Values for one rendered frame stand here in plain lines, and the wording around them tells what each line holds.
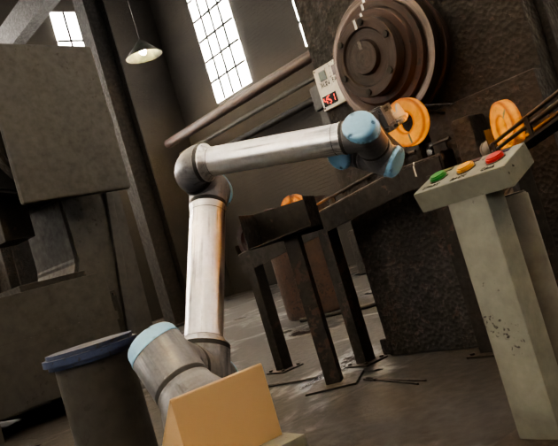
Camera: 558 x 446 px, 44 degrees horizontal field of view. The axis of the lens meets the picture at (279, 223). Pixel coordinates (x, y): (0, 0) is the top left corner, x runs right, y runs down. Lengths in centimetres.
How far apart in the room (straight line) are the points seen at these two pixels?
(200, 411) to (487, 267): 71
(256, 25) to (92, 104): 779
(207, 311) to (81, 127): 300
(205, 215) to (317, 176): 958
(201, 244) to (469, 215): 85
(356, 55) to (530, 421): 144
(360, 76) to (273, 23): 962
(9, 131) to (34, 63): 53
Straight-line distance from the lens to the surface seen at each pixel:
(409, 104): 225
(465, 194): 153
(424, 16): 248
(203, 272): 202
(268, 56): 1225
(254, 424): 171
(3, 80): 468
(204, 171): 203
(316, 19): 303
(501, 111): 210
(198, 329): 196
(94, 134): 486
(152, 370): 176
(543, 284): 168
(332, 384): 270
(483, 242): 153
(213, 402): 165
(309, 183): 1180
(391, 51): 246
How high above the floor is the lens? 54
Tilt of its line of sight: 2 degrees up
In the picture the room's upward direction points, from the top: 17 degrees counter-clockwise
